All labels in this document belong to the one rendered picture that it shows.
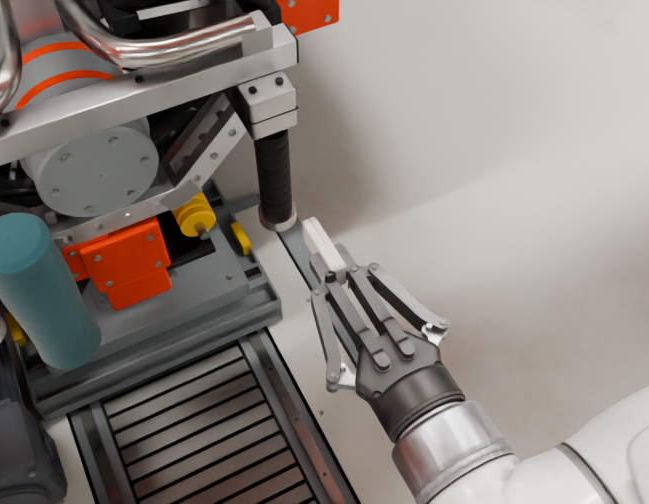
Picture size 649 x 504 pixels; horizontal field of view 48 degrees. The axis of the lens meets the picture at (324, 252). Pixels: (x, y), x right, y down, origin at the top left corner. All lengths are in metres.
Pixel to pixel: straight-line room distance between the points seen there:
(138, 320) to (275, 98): 0.80
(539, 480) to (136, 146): 0.50
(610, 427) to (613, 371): 1.09
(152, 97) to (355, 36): 1.63
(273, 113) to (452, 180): 1.23
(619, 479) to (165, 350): 1.02
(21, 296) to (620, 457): 0.68
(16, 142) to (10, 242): 0.26
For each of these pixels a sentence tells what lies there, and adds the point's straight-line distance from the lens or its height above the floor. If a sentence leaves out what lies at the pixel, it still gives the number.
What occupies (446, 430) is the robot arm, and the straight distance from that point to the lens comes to 0.61.
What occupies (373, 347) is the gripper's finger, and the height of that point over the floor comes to 0.85.
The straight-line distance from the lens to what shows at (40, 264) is 0.92.
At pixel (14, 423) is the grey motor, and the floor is 0.41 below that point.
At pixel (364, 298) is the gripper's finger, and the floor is 0.84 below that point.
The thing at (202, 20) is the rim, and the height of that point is 0.76.
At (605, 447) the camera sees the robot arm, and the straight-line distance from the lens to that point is 0.61.
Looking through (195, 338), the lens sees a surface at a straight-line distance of 1.46.
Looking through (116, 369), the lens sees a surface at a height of 0.17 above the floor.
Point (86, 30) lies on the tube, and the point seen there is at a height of 1.01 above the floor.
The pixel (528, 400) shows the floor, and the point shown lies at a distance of 1.62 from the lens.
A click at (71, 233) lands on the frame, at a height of 0.61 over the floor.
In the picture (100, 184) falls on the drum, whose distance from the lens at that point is 0.82.
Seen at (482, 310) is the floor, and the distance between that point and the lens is 1.70.
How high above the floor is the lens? 1.43
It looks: 55 degrees down
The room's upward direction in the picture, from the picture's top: straight up
